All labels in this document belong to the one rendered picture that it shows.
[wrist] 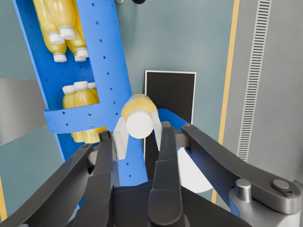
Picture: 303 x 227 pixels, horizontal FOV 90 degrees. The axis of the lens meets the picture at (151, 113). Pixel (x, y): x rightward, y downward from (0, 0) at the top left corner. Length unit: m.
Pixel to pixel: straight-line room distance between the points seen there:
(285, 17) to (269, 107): 1.02
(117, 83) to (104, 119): 0.11
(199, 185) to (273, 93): 1.81
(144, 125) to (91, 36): 0.31
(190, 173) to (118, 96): 0.50
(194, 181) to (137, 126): 0.63
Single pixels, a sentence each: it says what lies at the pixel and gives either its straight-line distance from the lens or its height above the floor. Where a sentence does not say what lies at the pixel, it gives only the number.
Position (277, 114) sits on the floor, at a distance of 2.50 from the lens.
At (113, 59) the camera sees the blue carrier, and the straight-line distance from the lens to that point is 0.47.
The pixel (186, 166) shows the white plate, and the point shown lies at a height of 1.04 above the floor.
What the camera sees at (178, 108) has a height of 0.15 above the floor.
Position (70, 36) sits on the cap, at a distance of 0.54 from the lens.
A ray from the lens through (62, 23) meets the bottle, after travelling 0.53.
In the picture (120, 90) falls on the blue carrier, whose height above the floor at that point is 1.18.
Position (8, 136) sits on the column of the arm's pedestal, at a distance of 0.97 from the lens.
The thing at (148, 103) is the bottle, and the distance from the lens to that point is 0.25.
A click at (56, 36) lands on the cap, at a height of 1.12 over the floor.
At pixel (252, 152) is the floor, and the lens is 2.43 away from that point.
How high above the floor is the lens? 1.65
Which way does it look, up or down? 77 degrees down
